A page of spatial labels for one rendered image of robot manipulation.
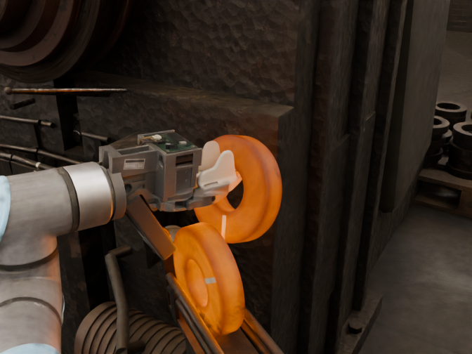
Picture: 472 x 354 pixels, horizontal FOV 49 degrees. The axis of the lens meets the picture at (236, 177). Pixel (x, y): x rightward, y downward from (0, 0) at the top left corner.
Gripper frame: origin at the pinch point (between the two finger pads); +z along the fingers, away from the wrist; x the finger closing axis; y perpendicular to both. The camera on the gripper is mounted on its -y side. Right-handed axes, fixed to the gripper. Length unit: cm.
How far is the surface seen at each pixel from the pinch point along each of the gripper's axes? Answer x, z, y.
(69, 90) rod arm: 33.5, -11.5, 3.8
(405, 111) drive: 35, 92, -12
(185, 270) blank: -1.8, -8.6, -12.1
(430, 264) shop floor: 27, 121, -73
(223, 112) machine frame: 14.1, 7.3, 4.2
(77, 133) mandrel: 48.3, -4.6, -10.3
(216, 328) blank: -11.2, -9.5, -14.8
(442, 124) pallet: 64, 167, -36
